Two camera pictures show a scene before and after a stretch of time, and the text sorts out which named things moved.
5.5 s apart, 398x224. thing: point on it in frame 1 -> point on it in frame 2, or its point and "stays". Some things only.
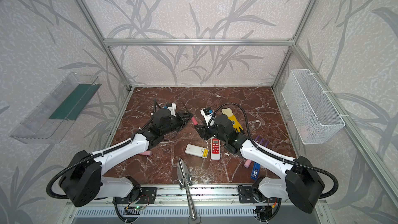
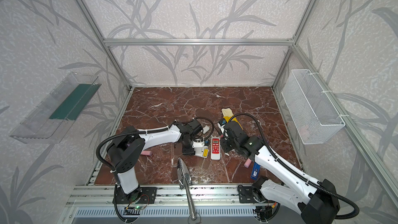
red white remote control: (215, 149) stays
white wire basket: (315, 120) stays
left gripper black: (179, 120) -> (188, 144)
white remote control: (197, 151) stays
